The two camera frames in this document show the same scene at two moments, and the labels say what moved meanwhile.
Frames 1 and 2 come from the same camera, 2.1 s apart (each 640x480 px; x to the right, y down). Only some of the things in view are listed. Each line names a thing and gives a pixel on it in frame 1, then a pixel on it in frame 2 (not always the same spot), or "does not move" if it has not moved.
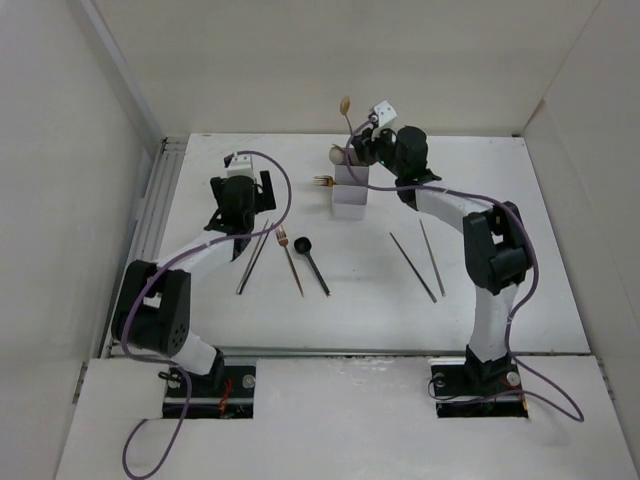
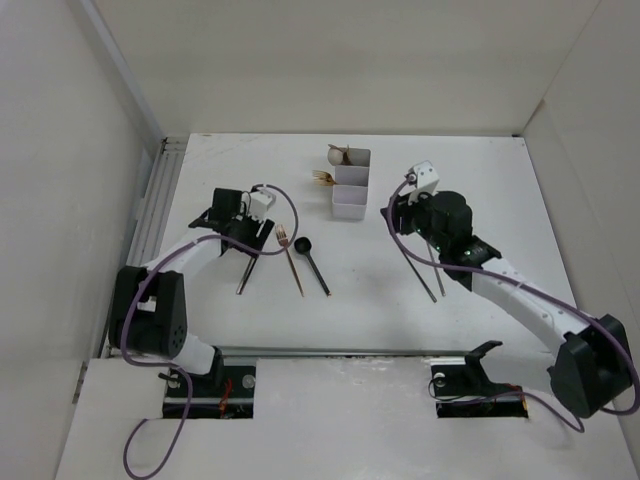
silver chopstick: x=432 y=259 does not move
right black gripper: x=368 y=140 → x=404 y=210
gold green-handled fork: x=323 y=181 does not move
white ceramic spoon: x=336 y=155 does not move
